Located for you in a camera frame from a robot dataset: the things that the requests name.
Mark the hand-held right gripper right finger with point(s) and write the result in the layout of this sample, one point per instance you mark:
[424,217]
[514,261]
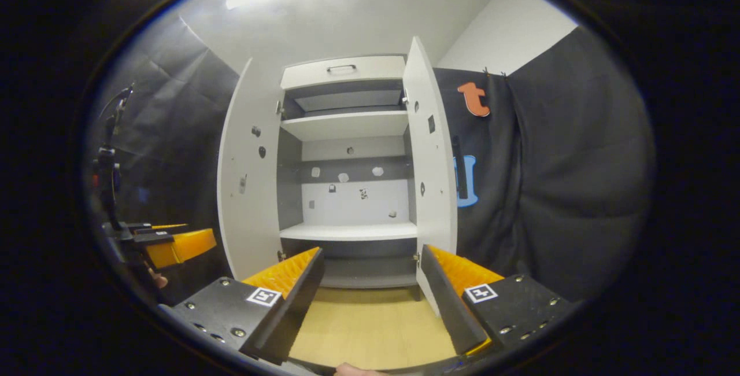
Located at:
[451,306]

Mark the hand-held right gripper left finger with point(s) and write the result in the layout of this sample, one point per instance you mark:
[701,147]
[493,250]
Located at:
[292,306]

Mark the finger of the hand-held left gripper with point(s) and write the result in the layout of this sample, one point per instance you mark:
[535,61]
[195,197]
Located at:
[185,246]
[165,227]

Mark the beige shoe cabinet door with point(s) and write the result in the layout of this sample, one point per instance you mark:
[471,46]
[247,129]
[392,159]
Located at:
[248,220]
[433,191]

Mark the beige double-door shoe cabinet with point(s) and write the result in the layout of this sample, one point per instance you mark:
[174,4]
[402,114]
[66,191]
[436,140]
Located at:
[352,202]

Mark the white cabinet shelf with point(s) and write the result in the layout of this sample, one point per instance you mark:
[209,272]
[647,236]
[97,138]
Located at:
[352,231]
[347,126]

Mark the black backdrop cloth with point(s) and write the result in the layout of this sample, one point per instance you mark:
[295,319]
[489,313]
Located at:
[549,191]

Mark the thin black drawer pull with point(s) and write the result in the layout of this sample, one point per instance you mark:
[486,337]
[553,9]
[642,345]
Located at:
[341,68]

